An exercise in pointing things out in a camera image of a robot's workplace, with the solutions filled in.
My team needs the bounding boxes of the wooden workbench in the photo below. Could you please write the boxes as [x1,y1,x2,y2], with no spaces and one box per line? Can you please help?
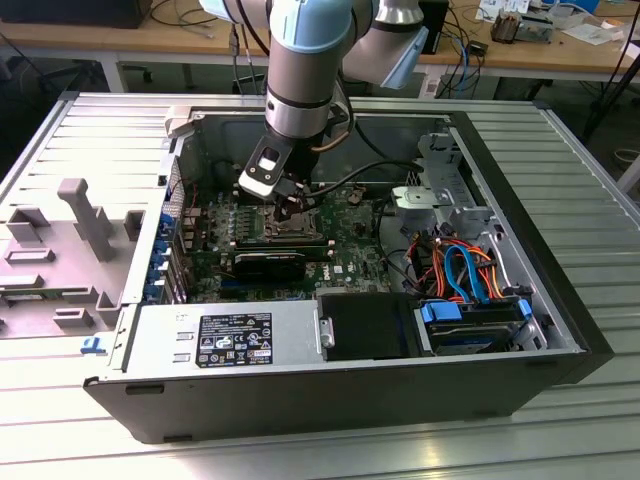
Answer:
[0,0,640,96]

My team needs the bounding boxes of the black drive bay box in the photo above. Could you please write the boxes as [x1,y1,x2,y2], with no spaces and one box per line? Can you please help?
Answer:
[318,292,427,362]

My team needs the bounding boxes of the hard disk in blue carrier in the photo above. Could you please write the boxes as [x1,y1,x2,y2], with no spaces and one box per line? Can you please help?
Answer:
[412,297,535,357]

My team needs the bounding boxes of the orange wire bundle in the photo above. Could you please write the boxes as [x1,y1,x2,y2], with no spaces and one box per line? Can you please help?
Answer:
[408,237,502,304]

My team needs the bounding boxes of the blue plastic clip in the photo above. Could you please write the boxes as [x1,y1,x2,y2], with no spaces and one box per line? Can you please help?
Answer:
[79,335,109,356]

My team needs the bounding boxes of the tall black box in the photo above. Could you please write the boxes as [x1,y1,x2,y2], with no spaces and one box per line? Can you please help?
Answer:
[418,0,451,56]

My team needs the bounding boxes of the black case cable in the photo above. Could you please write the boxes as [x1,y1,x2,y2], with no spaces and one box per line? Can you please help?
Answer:
[375,202,426,297]

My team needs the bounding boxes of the green motherboard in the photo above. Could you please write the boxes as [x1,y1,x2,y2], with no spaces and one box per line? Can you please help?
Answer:
[182,183,397,304]

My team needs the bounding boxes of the grey desk device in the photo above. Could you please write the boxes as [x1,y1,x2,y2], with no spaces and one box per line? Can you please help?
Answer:
[519,13,557,44]

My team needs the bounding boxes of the grey parts rack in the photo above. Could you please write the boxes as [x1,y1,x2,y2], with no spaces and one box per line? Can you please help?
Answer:
[0,177,147,342]

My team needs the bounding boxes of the blue flat wire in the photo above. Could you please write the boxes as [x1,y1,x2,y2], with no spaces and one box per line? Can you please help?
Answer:
[443,243,495,306]

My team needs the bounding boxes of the black graphics card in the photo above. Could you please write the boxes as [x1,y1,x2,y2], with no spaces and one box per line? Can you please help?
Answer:
[230,251,307,282]

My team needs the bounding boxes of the black silver PC case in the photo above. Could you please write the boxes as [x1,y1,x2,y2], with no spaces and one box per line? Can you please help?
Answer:
[82,102,615,446]

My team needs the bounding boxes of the blue hanging cable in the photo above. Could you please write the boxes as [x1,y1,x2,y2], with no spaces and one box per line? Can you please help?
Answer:
[457,29,477,94]

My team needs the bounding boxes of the black camera cable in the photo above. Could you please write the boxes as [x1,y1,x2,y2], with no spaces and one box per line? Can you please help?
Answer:
[302,159,424,199]

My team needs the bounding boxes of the white papers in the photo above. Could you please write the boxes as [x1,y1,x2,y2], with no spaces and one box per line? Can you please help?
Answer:
[560,12,627,47]

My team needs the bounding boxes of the CPU socket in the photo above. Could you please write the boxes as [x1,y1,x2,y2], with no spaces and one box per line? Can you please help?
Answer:
[264,202,324,241]

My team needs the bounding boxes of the black equipment case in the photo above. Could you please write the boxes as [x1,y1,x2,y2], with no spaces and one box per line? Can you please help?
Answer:
[0,0,151,30]

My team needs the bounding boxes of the silver metal drive cage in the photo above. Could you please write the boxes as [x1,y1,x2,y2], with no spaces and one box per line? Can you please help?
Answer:
[389,130,501,246]

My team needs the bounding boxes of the silver power supply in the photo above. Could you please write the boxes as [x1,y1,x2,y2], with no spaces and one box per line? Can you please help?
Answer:
[107,299,322,375]

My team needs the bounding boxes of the copper coil transformer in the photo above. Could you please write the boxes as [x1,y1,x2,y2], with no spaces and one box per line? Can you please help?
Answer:
[489,12,525,45]

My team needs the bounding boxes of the white camera black bracket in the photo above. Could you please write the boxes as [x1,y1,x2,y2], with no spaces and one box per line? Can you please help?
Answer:
[237,133,295,199]

